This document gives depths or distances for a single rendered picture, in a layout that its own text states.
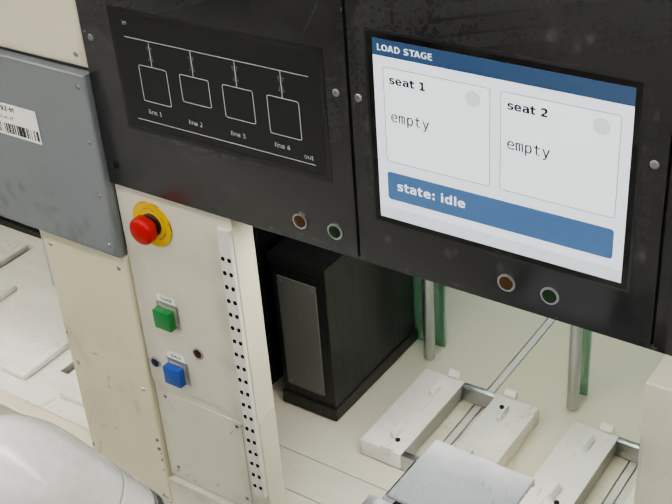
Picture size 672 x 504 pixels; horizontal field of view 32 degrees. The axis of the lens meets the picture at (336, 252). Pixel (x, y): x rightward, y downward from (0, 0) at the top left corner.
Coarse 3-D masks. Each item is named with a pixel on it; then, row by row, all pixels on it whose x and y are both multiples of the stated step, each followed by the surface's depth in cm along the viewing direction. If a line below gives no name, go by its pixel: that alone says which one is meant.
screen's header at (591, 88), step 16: (384, 48) 117; (400, 48) 115; (416, 48) 114; (432, 64) 114; (448, 64) 113; (464, 64) 112; (480, 64) 111; (496, 64) 110; (512, 64) 109; (512, 80) 110; (528, 80) 109; (544, 80) 108; (560, 80) 107; (576, 80) 106; (592, 80) 105; (592, 96) 106; (608, 96) 105; (624, 96) 104
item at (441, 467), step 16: (432, 448) 125; (448, 448) 125; (416, 464) 123; (432, 464) 123; (448, 464) 123; (464, 464) 123; (480, 464) 122; (496, 464) 122; (400, 480) 121; (416, 480) 121; (432, 480) 121; (448, 480) 121; (464, 480) 120; (480, 480) 120; (496, 480) 120; (512, 480) 120; (528, 480) 120; (368, 496) 130; (384, 496) 133; (400, 496) 119; (416, 496) 119; (432, 496) 119; (448, 496) 119; (464, 496) 119; (480, 496) 118; (496, 496) 118; (512, 496) 118
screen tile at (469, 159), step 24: (384, 72) 118; (408, 72) 116; (384, 96) 120; (408, 96) 118; (432, 96) 116; (456, 96) 114; (456, 120) 116; (480, 120) 114; (408, 144) 121; (432, 144) 119; (456, 144) 117; (480, 144) 116; (432, 168) 121; (456, 168) 119; (480, 168) 117
